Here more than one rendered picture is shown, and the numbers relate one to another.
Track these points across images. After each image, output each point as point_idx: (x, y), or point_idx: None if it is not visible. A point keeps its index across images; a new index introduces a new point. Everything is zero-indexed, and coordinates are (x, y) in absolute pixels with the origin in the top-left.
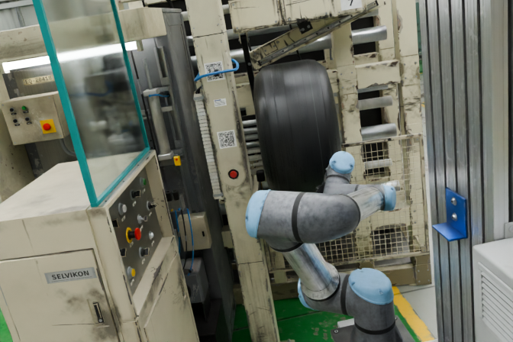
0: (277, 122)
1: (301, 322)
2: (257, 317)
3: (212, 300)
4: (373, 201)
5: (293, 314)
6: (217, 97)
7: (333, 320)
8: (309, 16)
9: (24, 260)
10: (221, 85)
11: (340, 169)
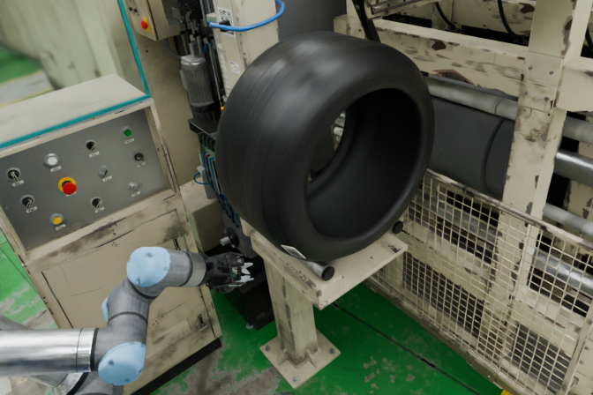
0: (221, 139)
1: (371, 341)
2: (278, 310)
3: None
4: (24, 365)
5: (377, 325)
6: (232, 59)
7: (400, 368)
8: None
9: None
10: (233, 44)
11: (127, 274)
